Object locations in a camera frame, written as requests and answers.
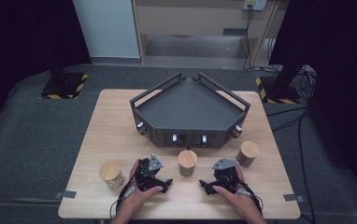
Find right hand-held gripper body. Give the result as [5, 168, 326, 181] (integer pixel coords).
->
[211, 157, 240, 192]

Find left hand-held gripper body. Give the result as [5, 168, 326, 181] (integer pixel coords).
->
[135, 153, 168, 191]

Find glass jar of green beans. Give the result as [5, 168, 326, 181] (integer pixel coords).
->
[178, 149, 199, 177]

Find black corner shelf rack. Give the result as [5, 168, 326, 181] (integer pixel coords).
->
[129, 72, 251, 149]

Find person's right hand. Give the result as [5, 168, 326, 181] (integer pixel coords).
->
[212, 166, 263, 218]

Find person's left hand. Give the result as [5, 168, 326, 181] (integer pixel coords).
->
[117, 159, 164, 218]

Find glass jar of red beans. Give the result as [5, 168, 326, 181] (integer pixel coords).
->
[236, 140, 261, 168]

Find glass jar of pale beans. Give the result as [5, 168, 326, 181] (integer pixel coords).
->
[98, 161, 126, 191]

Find black stand with striped base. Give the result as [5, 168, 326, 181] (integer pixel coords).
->
[39, 46, 89, 101]
[255, 59, 308, 105]

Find pale grey panel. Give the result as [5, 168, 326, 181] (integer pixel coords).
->
[72, 0, 141, 60]

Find black curtain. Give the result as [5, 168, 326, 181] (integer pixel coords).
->
[269, 0, 357, 195]
[0, 0, 93, 139]

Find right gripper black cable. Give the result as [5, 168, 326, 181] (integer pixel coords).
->
[236, 178, 264, 217]

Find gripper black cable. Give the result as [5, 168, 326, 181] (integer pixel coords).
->
[236, 178, 264, 217]
[108, 175, 142, 219]

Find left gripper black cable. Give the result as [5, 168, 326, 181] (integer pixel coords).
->
[108, 175, 142, 219]

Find grey table edge bracket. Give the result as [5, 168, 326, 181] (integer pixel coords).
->
[54, 189, 78, 200]
[283, 193, 306, 203]

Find black floor cable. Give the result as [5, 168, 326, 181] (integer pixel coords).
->
[296, 110, 318, 224]
[265, 105, 309, 119]

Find tangled cable bundle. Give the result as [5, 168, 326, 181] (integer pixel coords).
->
[292, 64, 319, 101]

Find black outlet cable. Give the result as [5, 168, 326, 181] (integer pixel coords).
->
[242, 8, 254, 71]

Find white wall power outlet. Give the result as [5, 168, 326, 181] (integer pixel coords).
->
[242, 0, 267, 12]

